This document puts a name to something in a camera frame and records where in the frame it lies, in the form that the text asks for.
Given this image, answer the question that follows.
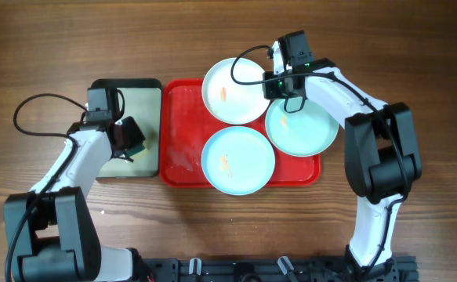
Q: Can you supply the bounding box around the white plate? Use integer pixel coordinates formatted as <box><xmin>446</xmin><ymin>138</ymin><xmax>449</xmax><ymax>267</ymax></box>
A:
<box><xmin>201</xmin><ymin>58</ymin><xmax>270</xmax><ymax>125</ymax></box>

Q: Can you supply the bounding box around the light blue plate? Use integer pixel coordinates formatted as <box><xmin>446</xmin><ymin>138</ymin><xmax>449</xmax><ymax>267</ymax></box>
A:
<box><xmin>201</xmin><ymin>126</ymin><xmax>276</xmax><ymax>196</ymax></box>

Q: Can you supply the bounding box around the green yellow sponge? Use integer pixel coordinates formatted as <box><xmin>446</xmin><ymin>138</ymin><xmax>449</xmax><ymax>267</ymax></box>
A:
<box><xmin>127</xmin><ymin>144</ymin><xmax>146</xmax><ymax>158</ymax></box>

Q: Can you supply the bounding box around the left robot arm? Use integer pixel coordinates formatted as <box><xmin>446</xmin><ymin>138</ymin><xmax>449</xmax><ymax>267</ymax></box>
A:
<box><xmin>4</xmin><ymin>117</ymin><xmax>144</xmax><ymax>281</ymax></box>

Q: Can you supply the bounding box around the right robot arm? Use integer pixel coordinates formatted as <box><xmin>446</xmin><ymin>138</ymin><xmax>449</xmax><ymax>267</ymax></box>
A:
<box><xmin>263</xmin><ymin>59</ymin><xmax>423</xmax><ymax>277</ymax></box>

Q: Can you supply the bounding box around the black water tray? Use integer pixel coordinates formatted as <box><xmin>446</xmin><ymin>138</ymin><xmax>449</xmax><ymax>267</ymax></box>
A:
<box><xmin>92</xmin><ymin>78</ymin><xmax>162</xmax><ymax>179</ymax></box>

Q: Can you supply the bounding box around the red serving tray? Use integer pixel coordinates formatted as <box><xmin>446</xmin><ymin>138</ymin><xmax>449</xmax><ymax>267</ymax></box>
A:
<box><xmin>159</xmin><ymin>78</ymin><xmax>322</xmax><ymax>188</ymax></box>

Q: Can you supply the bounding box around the pale green plate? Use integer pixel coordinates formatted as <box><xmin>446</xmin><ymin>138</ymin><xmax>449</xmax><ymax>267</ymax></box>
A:
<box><xmin>265</xmin><ymin>99</ymin><xmax>339</xmax><ymax>157</ymax></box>

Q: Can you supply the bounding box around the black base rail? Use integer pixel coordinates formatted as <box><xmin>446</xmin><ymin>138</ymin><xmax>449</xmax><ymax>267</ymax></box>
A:
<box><xmin>144</xmin><ymin>256</ymin><xmax>419</xmax><ymax>282</ymax></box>

